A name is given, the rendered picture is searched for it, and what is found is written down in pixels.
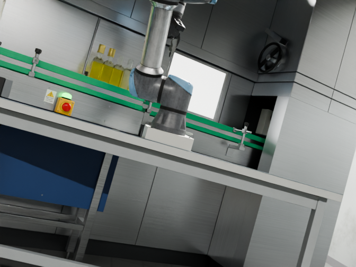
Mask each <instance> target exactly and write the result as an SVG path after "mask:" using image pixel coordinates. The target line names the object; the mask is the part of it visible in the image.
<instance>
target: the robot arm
mask: <svg viewBox="0 0 356 267"><path fill-rule="evenodd" d="M149 1H150V2H151V4H152V5H151V8H150V14H149V19H148V25H147V30H146V36H145V41H144V47H143V52H142V56H141V61H140V63H139V64H137V65H136V68H133V69H132V70H131V73H130V77H129V92H130V94H131V95H132V96H135V97H137V98H139V99H144V100H148V101H152V102H156V103H159V104H161V105H160V108H159V111H158V113H157V114H156V116H155V118H154V119H153V121H152V123H151V125H150V127H153V128H155V129H158V130H162V131H166V132H169V133H172V134H176V135H180V136H185V133H186V122H185V117H186V114H187V111H188V107H189V104H190V99H191V96H192V92H193V85H192V83H190V82H188V81H186V80H184V79H182V78H180V77H177V76H175V75H172V74H169V75H168V77H165V76H163V70H162V68H161V64H162V59H163V54H164V49H165V45H166V40H167V39H170V40H171V39H172V40H171V45H170V46H169V51H170V54H169V57H171V55H172V54H173V53H174V51H175V49H176V48H177V46H178V44H179V42H180V33H179V31H182V32H183V31H184V29H185V27H184V25H183V24H182V22H181V21H180V19H181V18H182V15H183V12H184V9H185V5H186V3H190V4H205V3H209V4H216V2H217V0H149Z"/></svg>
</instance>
